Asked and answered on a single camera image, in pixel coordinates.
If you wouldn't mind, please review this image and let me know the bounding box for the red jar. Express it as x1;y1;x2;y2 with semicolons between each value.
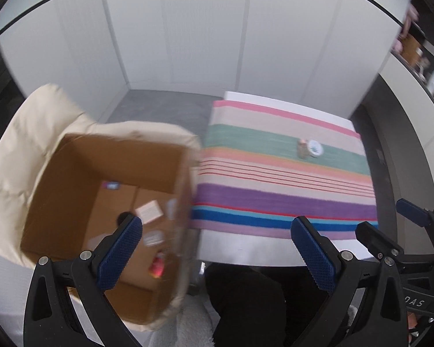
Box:
148;253;166;279

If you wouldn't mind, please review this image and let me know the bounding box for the clear plastic case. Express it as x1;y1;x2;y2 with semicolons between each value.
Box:
142;229;165;247

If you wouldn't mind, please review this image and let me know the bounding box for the brown cardboard box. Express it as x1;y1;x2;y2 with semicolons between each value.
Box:
20;133;203;326

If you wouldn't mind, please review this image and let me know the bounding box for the cream cushioned chair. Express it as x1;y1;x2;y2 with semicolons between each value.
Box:
0;83;203;333

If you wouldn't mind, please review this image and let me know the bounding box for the brown package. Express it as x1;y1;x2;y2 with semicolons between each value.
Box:
401;36;422;62

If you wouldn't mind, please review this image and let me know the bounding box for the light fuzzy robe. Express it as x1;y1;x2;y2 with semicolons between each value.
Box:
174;302;221;347

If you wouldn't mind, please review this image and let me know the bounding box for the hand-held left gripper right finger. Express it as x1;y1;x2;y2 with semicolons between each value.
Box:
290;216;409;347

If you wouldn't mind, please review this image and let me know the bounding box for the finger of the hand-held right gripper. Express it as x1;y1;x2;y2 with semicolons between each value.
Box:
355;220;406;261
396;198;434;241

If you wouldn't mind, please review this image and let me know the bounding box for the small white box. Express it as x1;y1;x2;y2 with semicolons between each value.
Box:
135;201;163;223

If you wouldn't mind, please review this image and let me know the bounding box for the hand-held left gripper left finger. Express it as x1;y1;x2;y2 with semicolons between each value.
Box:
23;214;143;347

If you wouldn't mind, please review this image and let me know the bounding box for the black glass cabinet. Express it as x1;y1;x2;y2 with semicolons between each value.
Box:
0;32;26;116

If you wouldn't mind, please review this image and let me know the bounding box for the white round jar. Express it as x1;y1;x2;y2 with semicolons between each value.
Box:
307;139;324;158

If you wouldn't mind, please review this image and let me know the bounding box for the striped multicolour cloth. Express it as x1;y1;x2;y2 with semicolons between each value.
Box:
190;99;380;241

